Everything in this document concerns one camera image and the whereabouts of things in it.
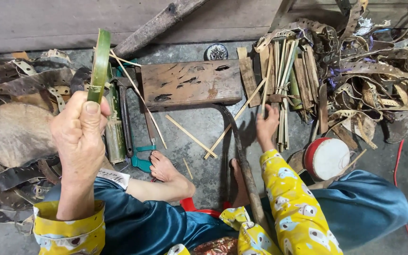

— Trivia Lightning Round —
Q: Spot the green bamboo hoop strip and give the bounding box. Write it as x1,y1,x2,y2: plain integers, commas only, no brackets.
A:
87,29,112,105

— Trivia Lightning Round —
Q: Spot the bundle of bamboo slats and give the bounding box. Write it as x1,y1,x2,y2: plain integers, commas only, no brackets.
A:
237,38,321,153

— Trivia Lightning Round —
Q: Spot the person's right hand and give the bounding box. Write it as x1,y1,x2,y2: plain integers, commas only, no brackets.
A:
255,104,280,152

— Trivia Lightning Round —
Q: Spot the person's left hand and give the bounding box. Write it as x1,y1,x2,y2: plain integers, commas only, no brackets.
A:
50,91,112,185

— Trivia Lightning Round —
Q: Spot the teal handled hacksaw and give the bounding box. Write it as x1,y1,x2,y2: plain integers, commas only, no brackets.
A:
114,59,157,174

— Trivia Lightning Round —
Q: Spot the person's right leg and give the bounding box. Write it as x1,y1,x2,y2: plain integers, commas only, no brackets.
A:
229,158,408,255

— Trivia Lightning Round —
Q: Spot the dark wooden beam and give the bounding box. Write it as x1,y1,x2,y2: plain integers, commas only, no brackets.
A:
113,0,209,60

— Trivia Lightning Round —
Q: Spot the worn wooden block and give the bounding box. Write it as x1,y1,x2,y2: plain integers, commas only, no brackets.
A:
140,59,243,109

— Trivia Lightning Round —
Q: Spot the thin bamboo sliver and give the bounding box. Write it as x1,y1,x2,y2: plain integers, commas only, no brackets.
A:
261,45,275,117

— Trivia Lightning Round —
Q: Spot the green bamboo tube section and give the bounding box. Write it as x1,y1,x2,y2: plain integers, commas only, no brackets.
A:
104,64,127,164

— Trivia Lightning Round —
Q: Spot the round wooden stump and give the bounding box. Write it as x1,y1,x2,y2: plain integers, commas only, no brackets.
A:
0,102,58,168

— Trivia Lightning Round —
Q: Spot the person's leg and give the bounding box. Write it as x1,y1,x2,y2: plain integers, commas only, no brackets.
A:
44,150,239,255
229,158,408,255

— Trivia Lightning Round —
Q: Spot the small red white drum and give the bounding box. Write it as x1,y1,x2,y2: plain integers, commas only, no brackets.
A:
303,137,351,181

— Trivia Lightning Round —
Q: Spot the large heap of perforated strips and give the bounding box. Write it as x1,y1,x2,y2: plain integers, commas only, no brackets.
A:
255,0,408,150

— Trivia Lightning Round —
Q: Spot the long thin bamboo stick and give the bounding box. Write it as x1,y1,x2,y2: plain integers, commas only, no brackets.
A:
165,114,218,158
109,49,168,150
204,77,267,160

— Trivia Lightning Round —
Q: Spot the round tin of nails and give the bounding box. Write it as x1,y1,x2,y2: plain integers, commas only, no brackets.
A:
204,43,229,61

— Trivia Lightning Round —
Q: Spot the patterned shiny cloth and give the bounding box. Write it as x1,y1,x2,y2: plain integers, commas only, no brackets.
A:
189,236,239,255

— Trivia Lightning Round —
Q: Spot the short bamboo splinter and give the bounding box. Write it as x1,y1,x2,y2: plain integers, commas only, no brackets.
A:
183,157,193,180

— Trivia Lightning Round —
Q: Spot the bamboo stick under drum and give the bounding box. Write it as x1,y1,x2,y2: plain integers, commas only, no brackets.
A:
308,148,368,190

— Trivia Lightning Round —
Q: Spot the red plastic stool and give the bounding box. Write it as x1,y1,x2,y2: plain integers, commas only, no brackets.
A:
179,197,234,219

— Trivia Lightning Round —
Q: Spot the small heap of perforated strips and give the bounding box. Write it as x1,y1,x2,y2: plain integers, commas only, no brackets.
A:
0,49,96,235

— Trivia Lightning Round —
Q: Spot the red cable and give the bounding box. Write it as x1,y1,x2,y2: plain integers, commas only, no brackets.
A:
393,140,408,255

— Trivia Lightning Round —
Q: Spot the person's left leg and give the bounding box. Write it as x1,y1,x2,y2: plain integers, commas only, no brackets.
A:
44,150,239,255

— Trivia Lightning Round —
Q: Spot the long curved dark blade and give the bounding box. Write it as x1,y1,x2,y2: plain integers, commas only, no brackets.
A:
217,103,272,235

